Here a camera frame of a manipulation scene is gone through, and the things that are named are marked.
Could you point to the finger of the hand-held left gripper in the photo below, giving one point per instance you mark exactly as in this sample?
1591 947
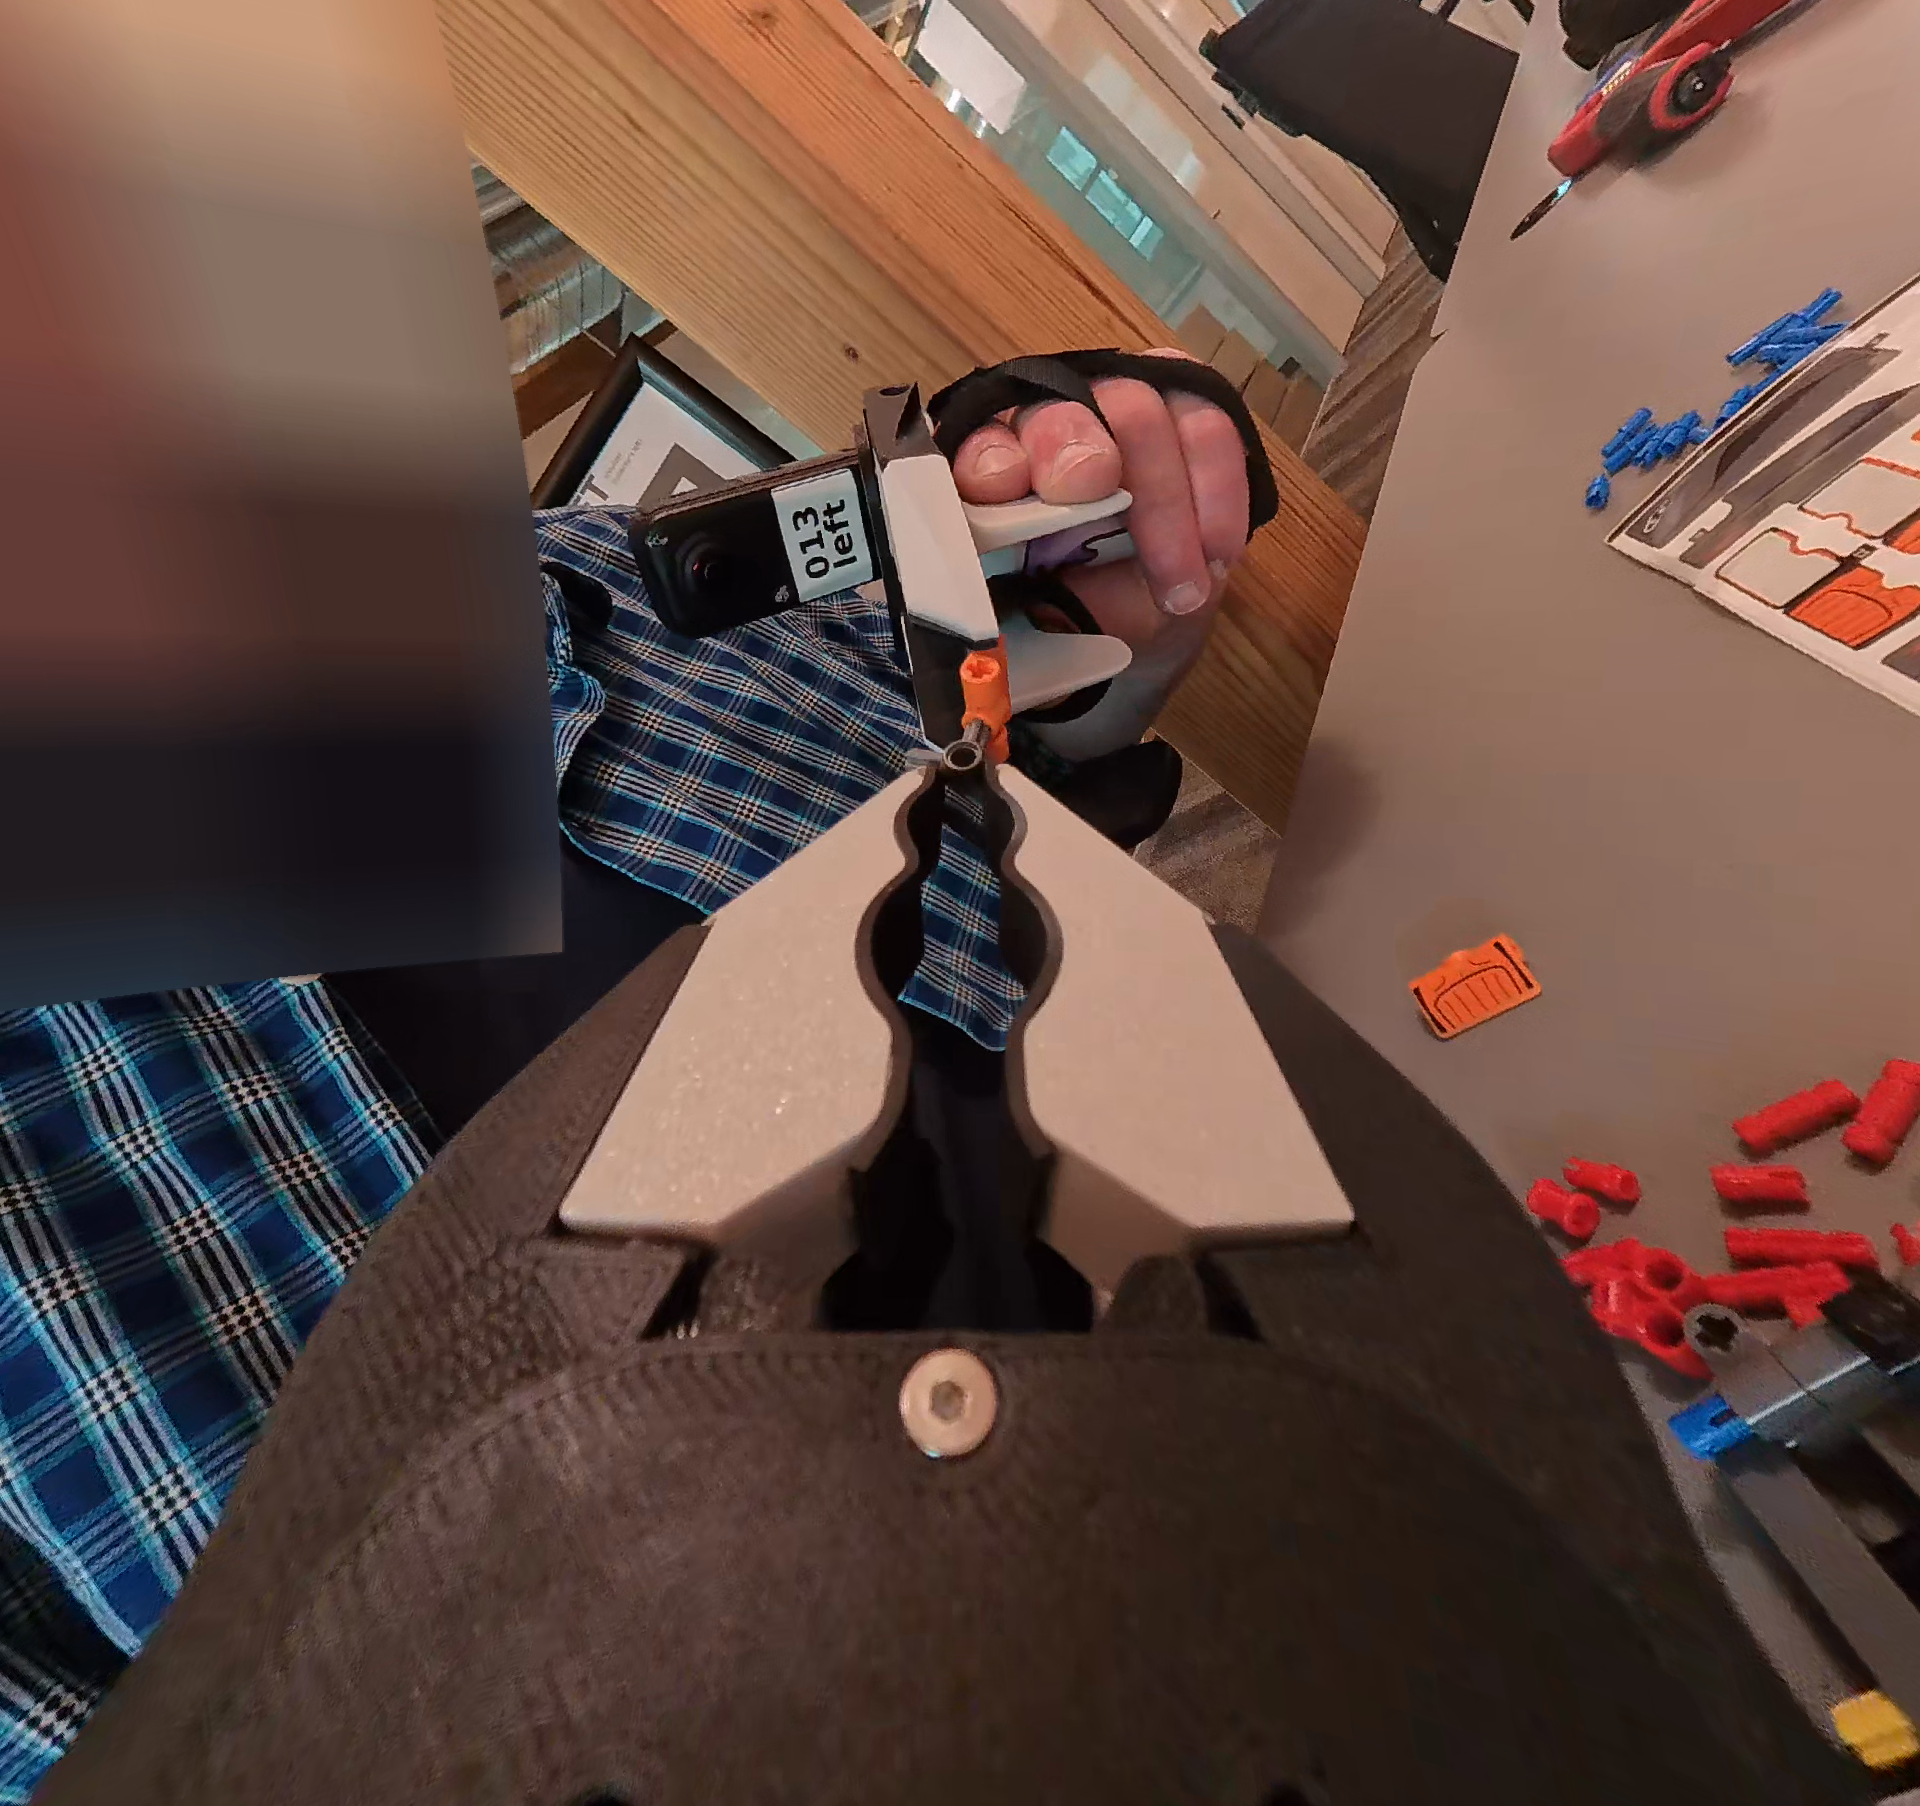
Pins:
940 560

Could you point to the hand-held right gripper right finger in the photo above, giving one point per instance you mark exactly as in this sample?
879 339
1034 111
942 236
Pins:
1187 1087

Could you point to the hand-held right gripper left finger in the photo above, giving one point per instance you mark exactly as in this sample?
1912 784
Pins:
749 1071

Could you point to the orange lego seat panel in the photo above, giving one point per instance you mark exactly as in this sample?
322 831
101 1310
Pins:
1477 988
987 703

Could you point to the grey lego pin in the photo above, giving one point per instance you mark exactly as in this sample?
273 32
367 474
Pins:
960 754

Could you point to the pile of red lego pins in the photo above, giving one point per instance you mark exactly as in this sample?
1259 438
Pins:
1797 1115

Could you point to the lego chassis assembly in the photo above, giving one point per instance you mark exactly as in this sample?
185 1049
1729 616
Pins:
1800 1385

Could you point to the pile of blue lego pins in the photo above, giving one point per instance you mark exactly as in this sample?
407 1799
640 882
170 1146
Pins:
1636 442

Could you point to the yellow lego piece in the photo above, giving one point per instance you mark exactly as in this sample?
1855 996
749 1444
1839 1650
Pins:
1876 1732

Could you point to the person's left hand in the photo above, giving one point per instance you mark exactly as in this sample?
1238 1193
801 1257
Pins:
1187 501

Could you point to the black framed picture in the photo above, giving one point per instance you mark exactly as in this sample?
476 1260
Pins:
645 442

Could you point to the wooden beam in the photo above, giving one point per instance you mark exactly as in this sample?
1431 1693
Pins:
721 156

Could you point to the white framed glass partition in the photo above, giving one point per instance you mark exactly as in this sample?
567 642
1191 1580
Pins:
1052 81

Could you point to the person in plaid shirt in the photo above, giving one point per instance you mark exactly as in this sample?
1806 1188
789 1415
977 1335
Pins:
150 1237

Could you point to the black office chair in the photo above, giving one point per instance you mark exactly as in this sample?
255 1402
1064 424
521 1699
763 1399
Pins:
1350 81

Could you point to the sticker sheet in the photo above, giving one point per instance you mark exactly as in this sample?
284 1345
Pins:
1772 517

